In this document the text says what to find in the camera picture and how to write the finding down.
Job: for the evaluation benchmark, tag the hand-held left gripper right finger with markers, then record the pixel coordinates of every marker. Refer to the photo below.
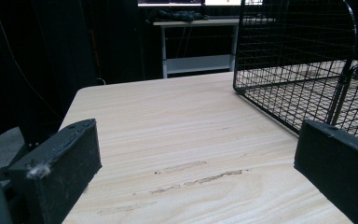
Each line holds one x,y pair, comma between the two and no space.
341,161

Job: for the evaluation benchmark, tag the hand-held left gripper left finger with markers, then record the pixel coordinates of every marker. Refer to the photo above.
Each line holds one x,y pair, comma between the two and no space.
59,168

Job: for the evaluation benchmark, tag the black curtain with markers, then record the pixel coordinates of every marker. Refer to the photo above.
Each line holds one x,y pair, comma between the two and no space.
59,46

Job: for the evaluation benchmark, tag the white desk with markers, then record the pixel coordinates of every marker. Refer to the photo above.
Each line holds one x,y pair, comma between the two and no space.
195,62

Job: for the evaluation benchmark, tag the dark cloth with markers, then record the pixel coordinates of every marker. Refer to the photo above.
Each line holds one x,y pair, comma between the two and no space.
174,15

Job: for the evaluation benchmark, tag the computer monitor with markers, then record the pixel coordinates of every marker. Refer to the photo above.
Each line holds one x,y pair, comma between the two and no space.
169,2

